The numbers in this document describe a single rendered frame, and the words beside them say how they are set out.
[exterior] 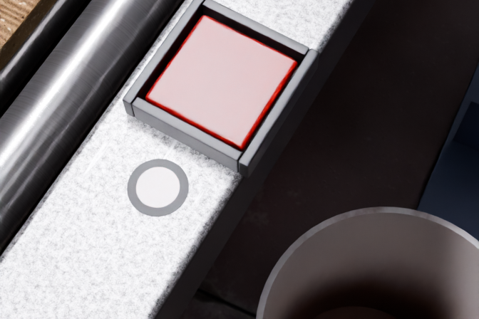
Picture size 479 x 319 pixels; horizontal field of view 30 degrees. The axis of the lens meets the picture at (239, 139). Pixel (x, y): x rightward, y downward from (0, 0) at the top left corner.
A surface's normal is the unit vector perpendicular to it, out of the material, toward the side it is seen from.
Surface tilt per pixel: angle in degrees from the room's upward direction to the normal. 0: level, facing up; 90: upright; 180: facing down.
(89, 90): 49
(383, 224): 87
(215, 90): 0
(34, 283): 0
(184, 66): 0
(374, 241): 87
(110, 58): 40
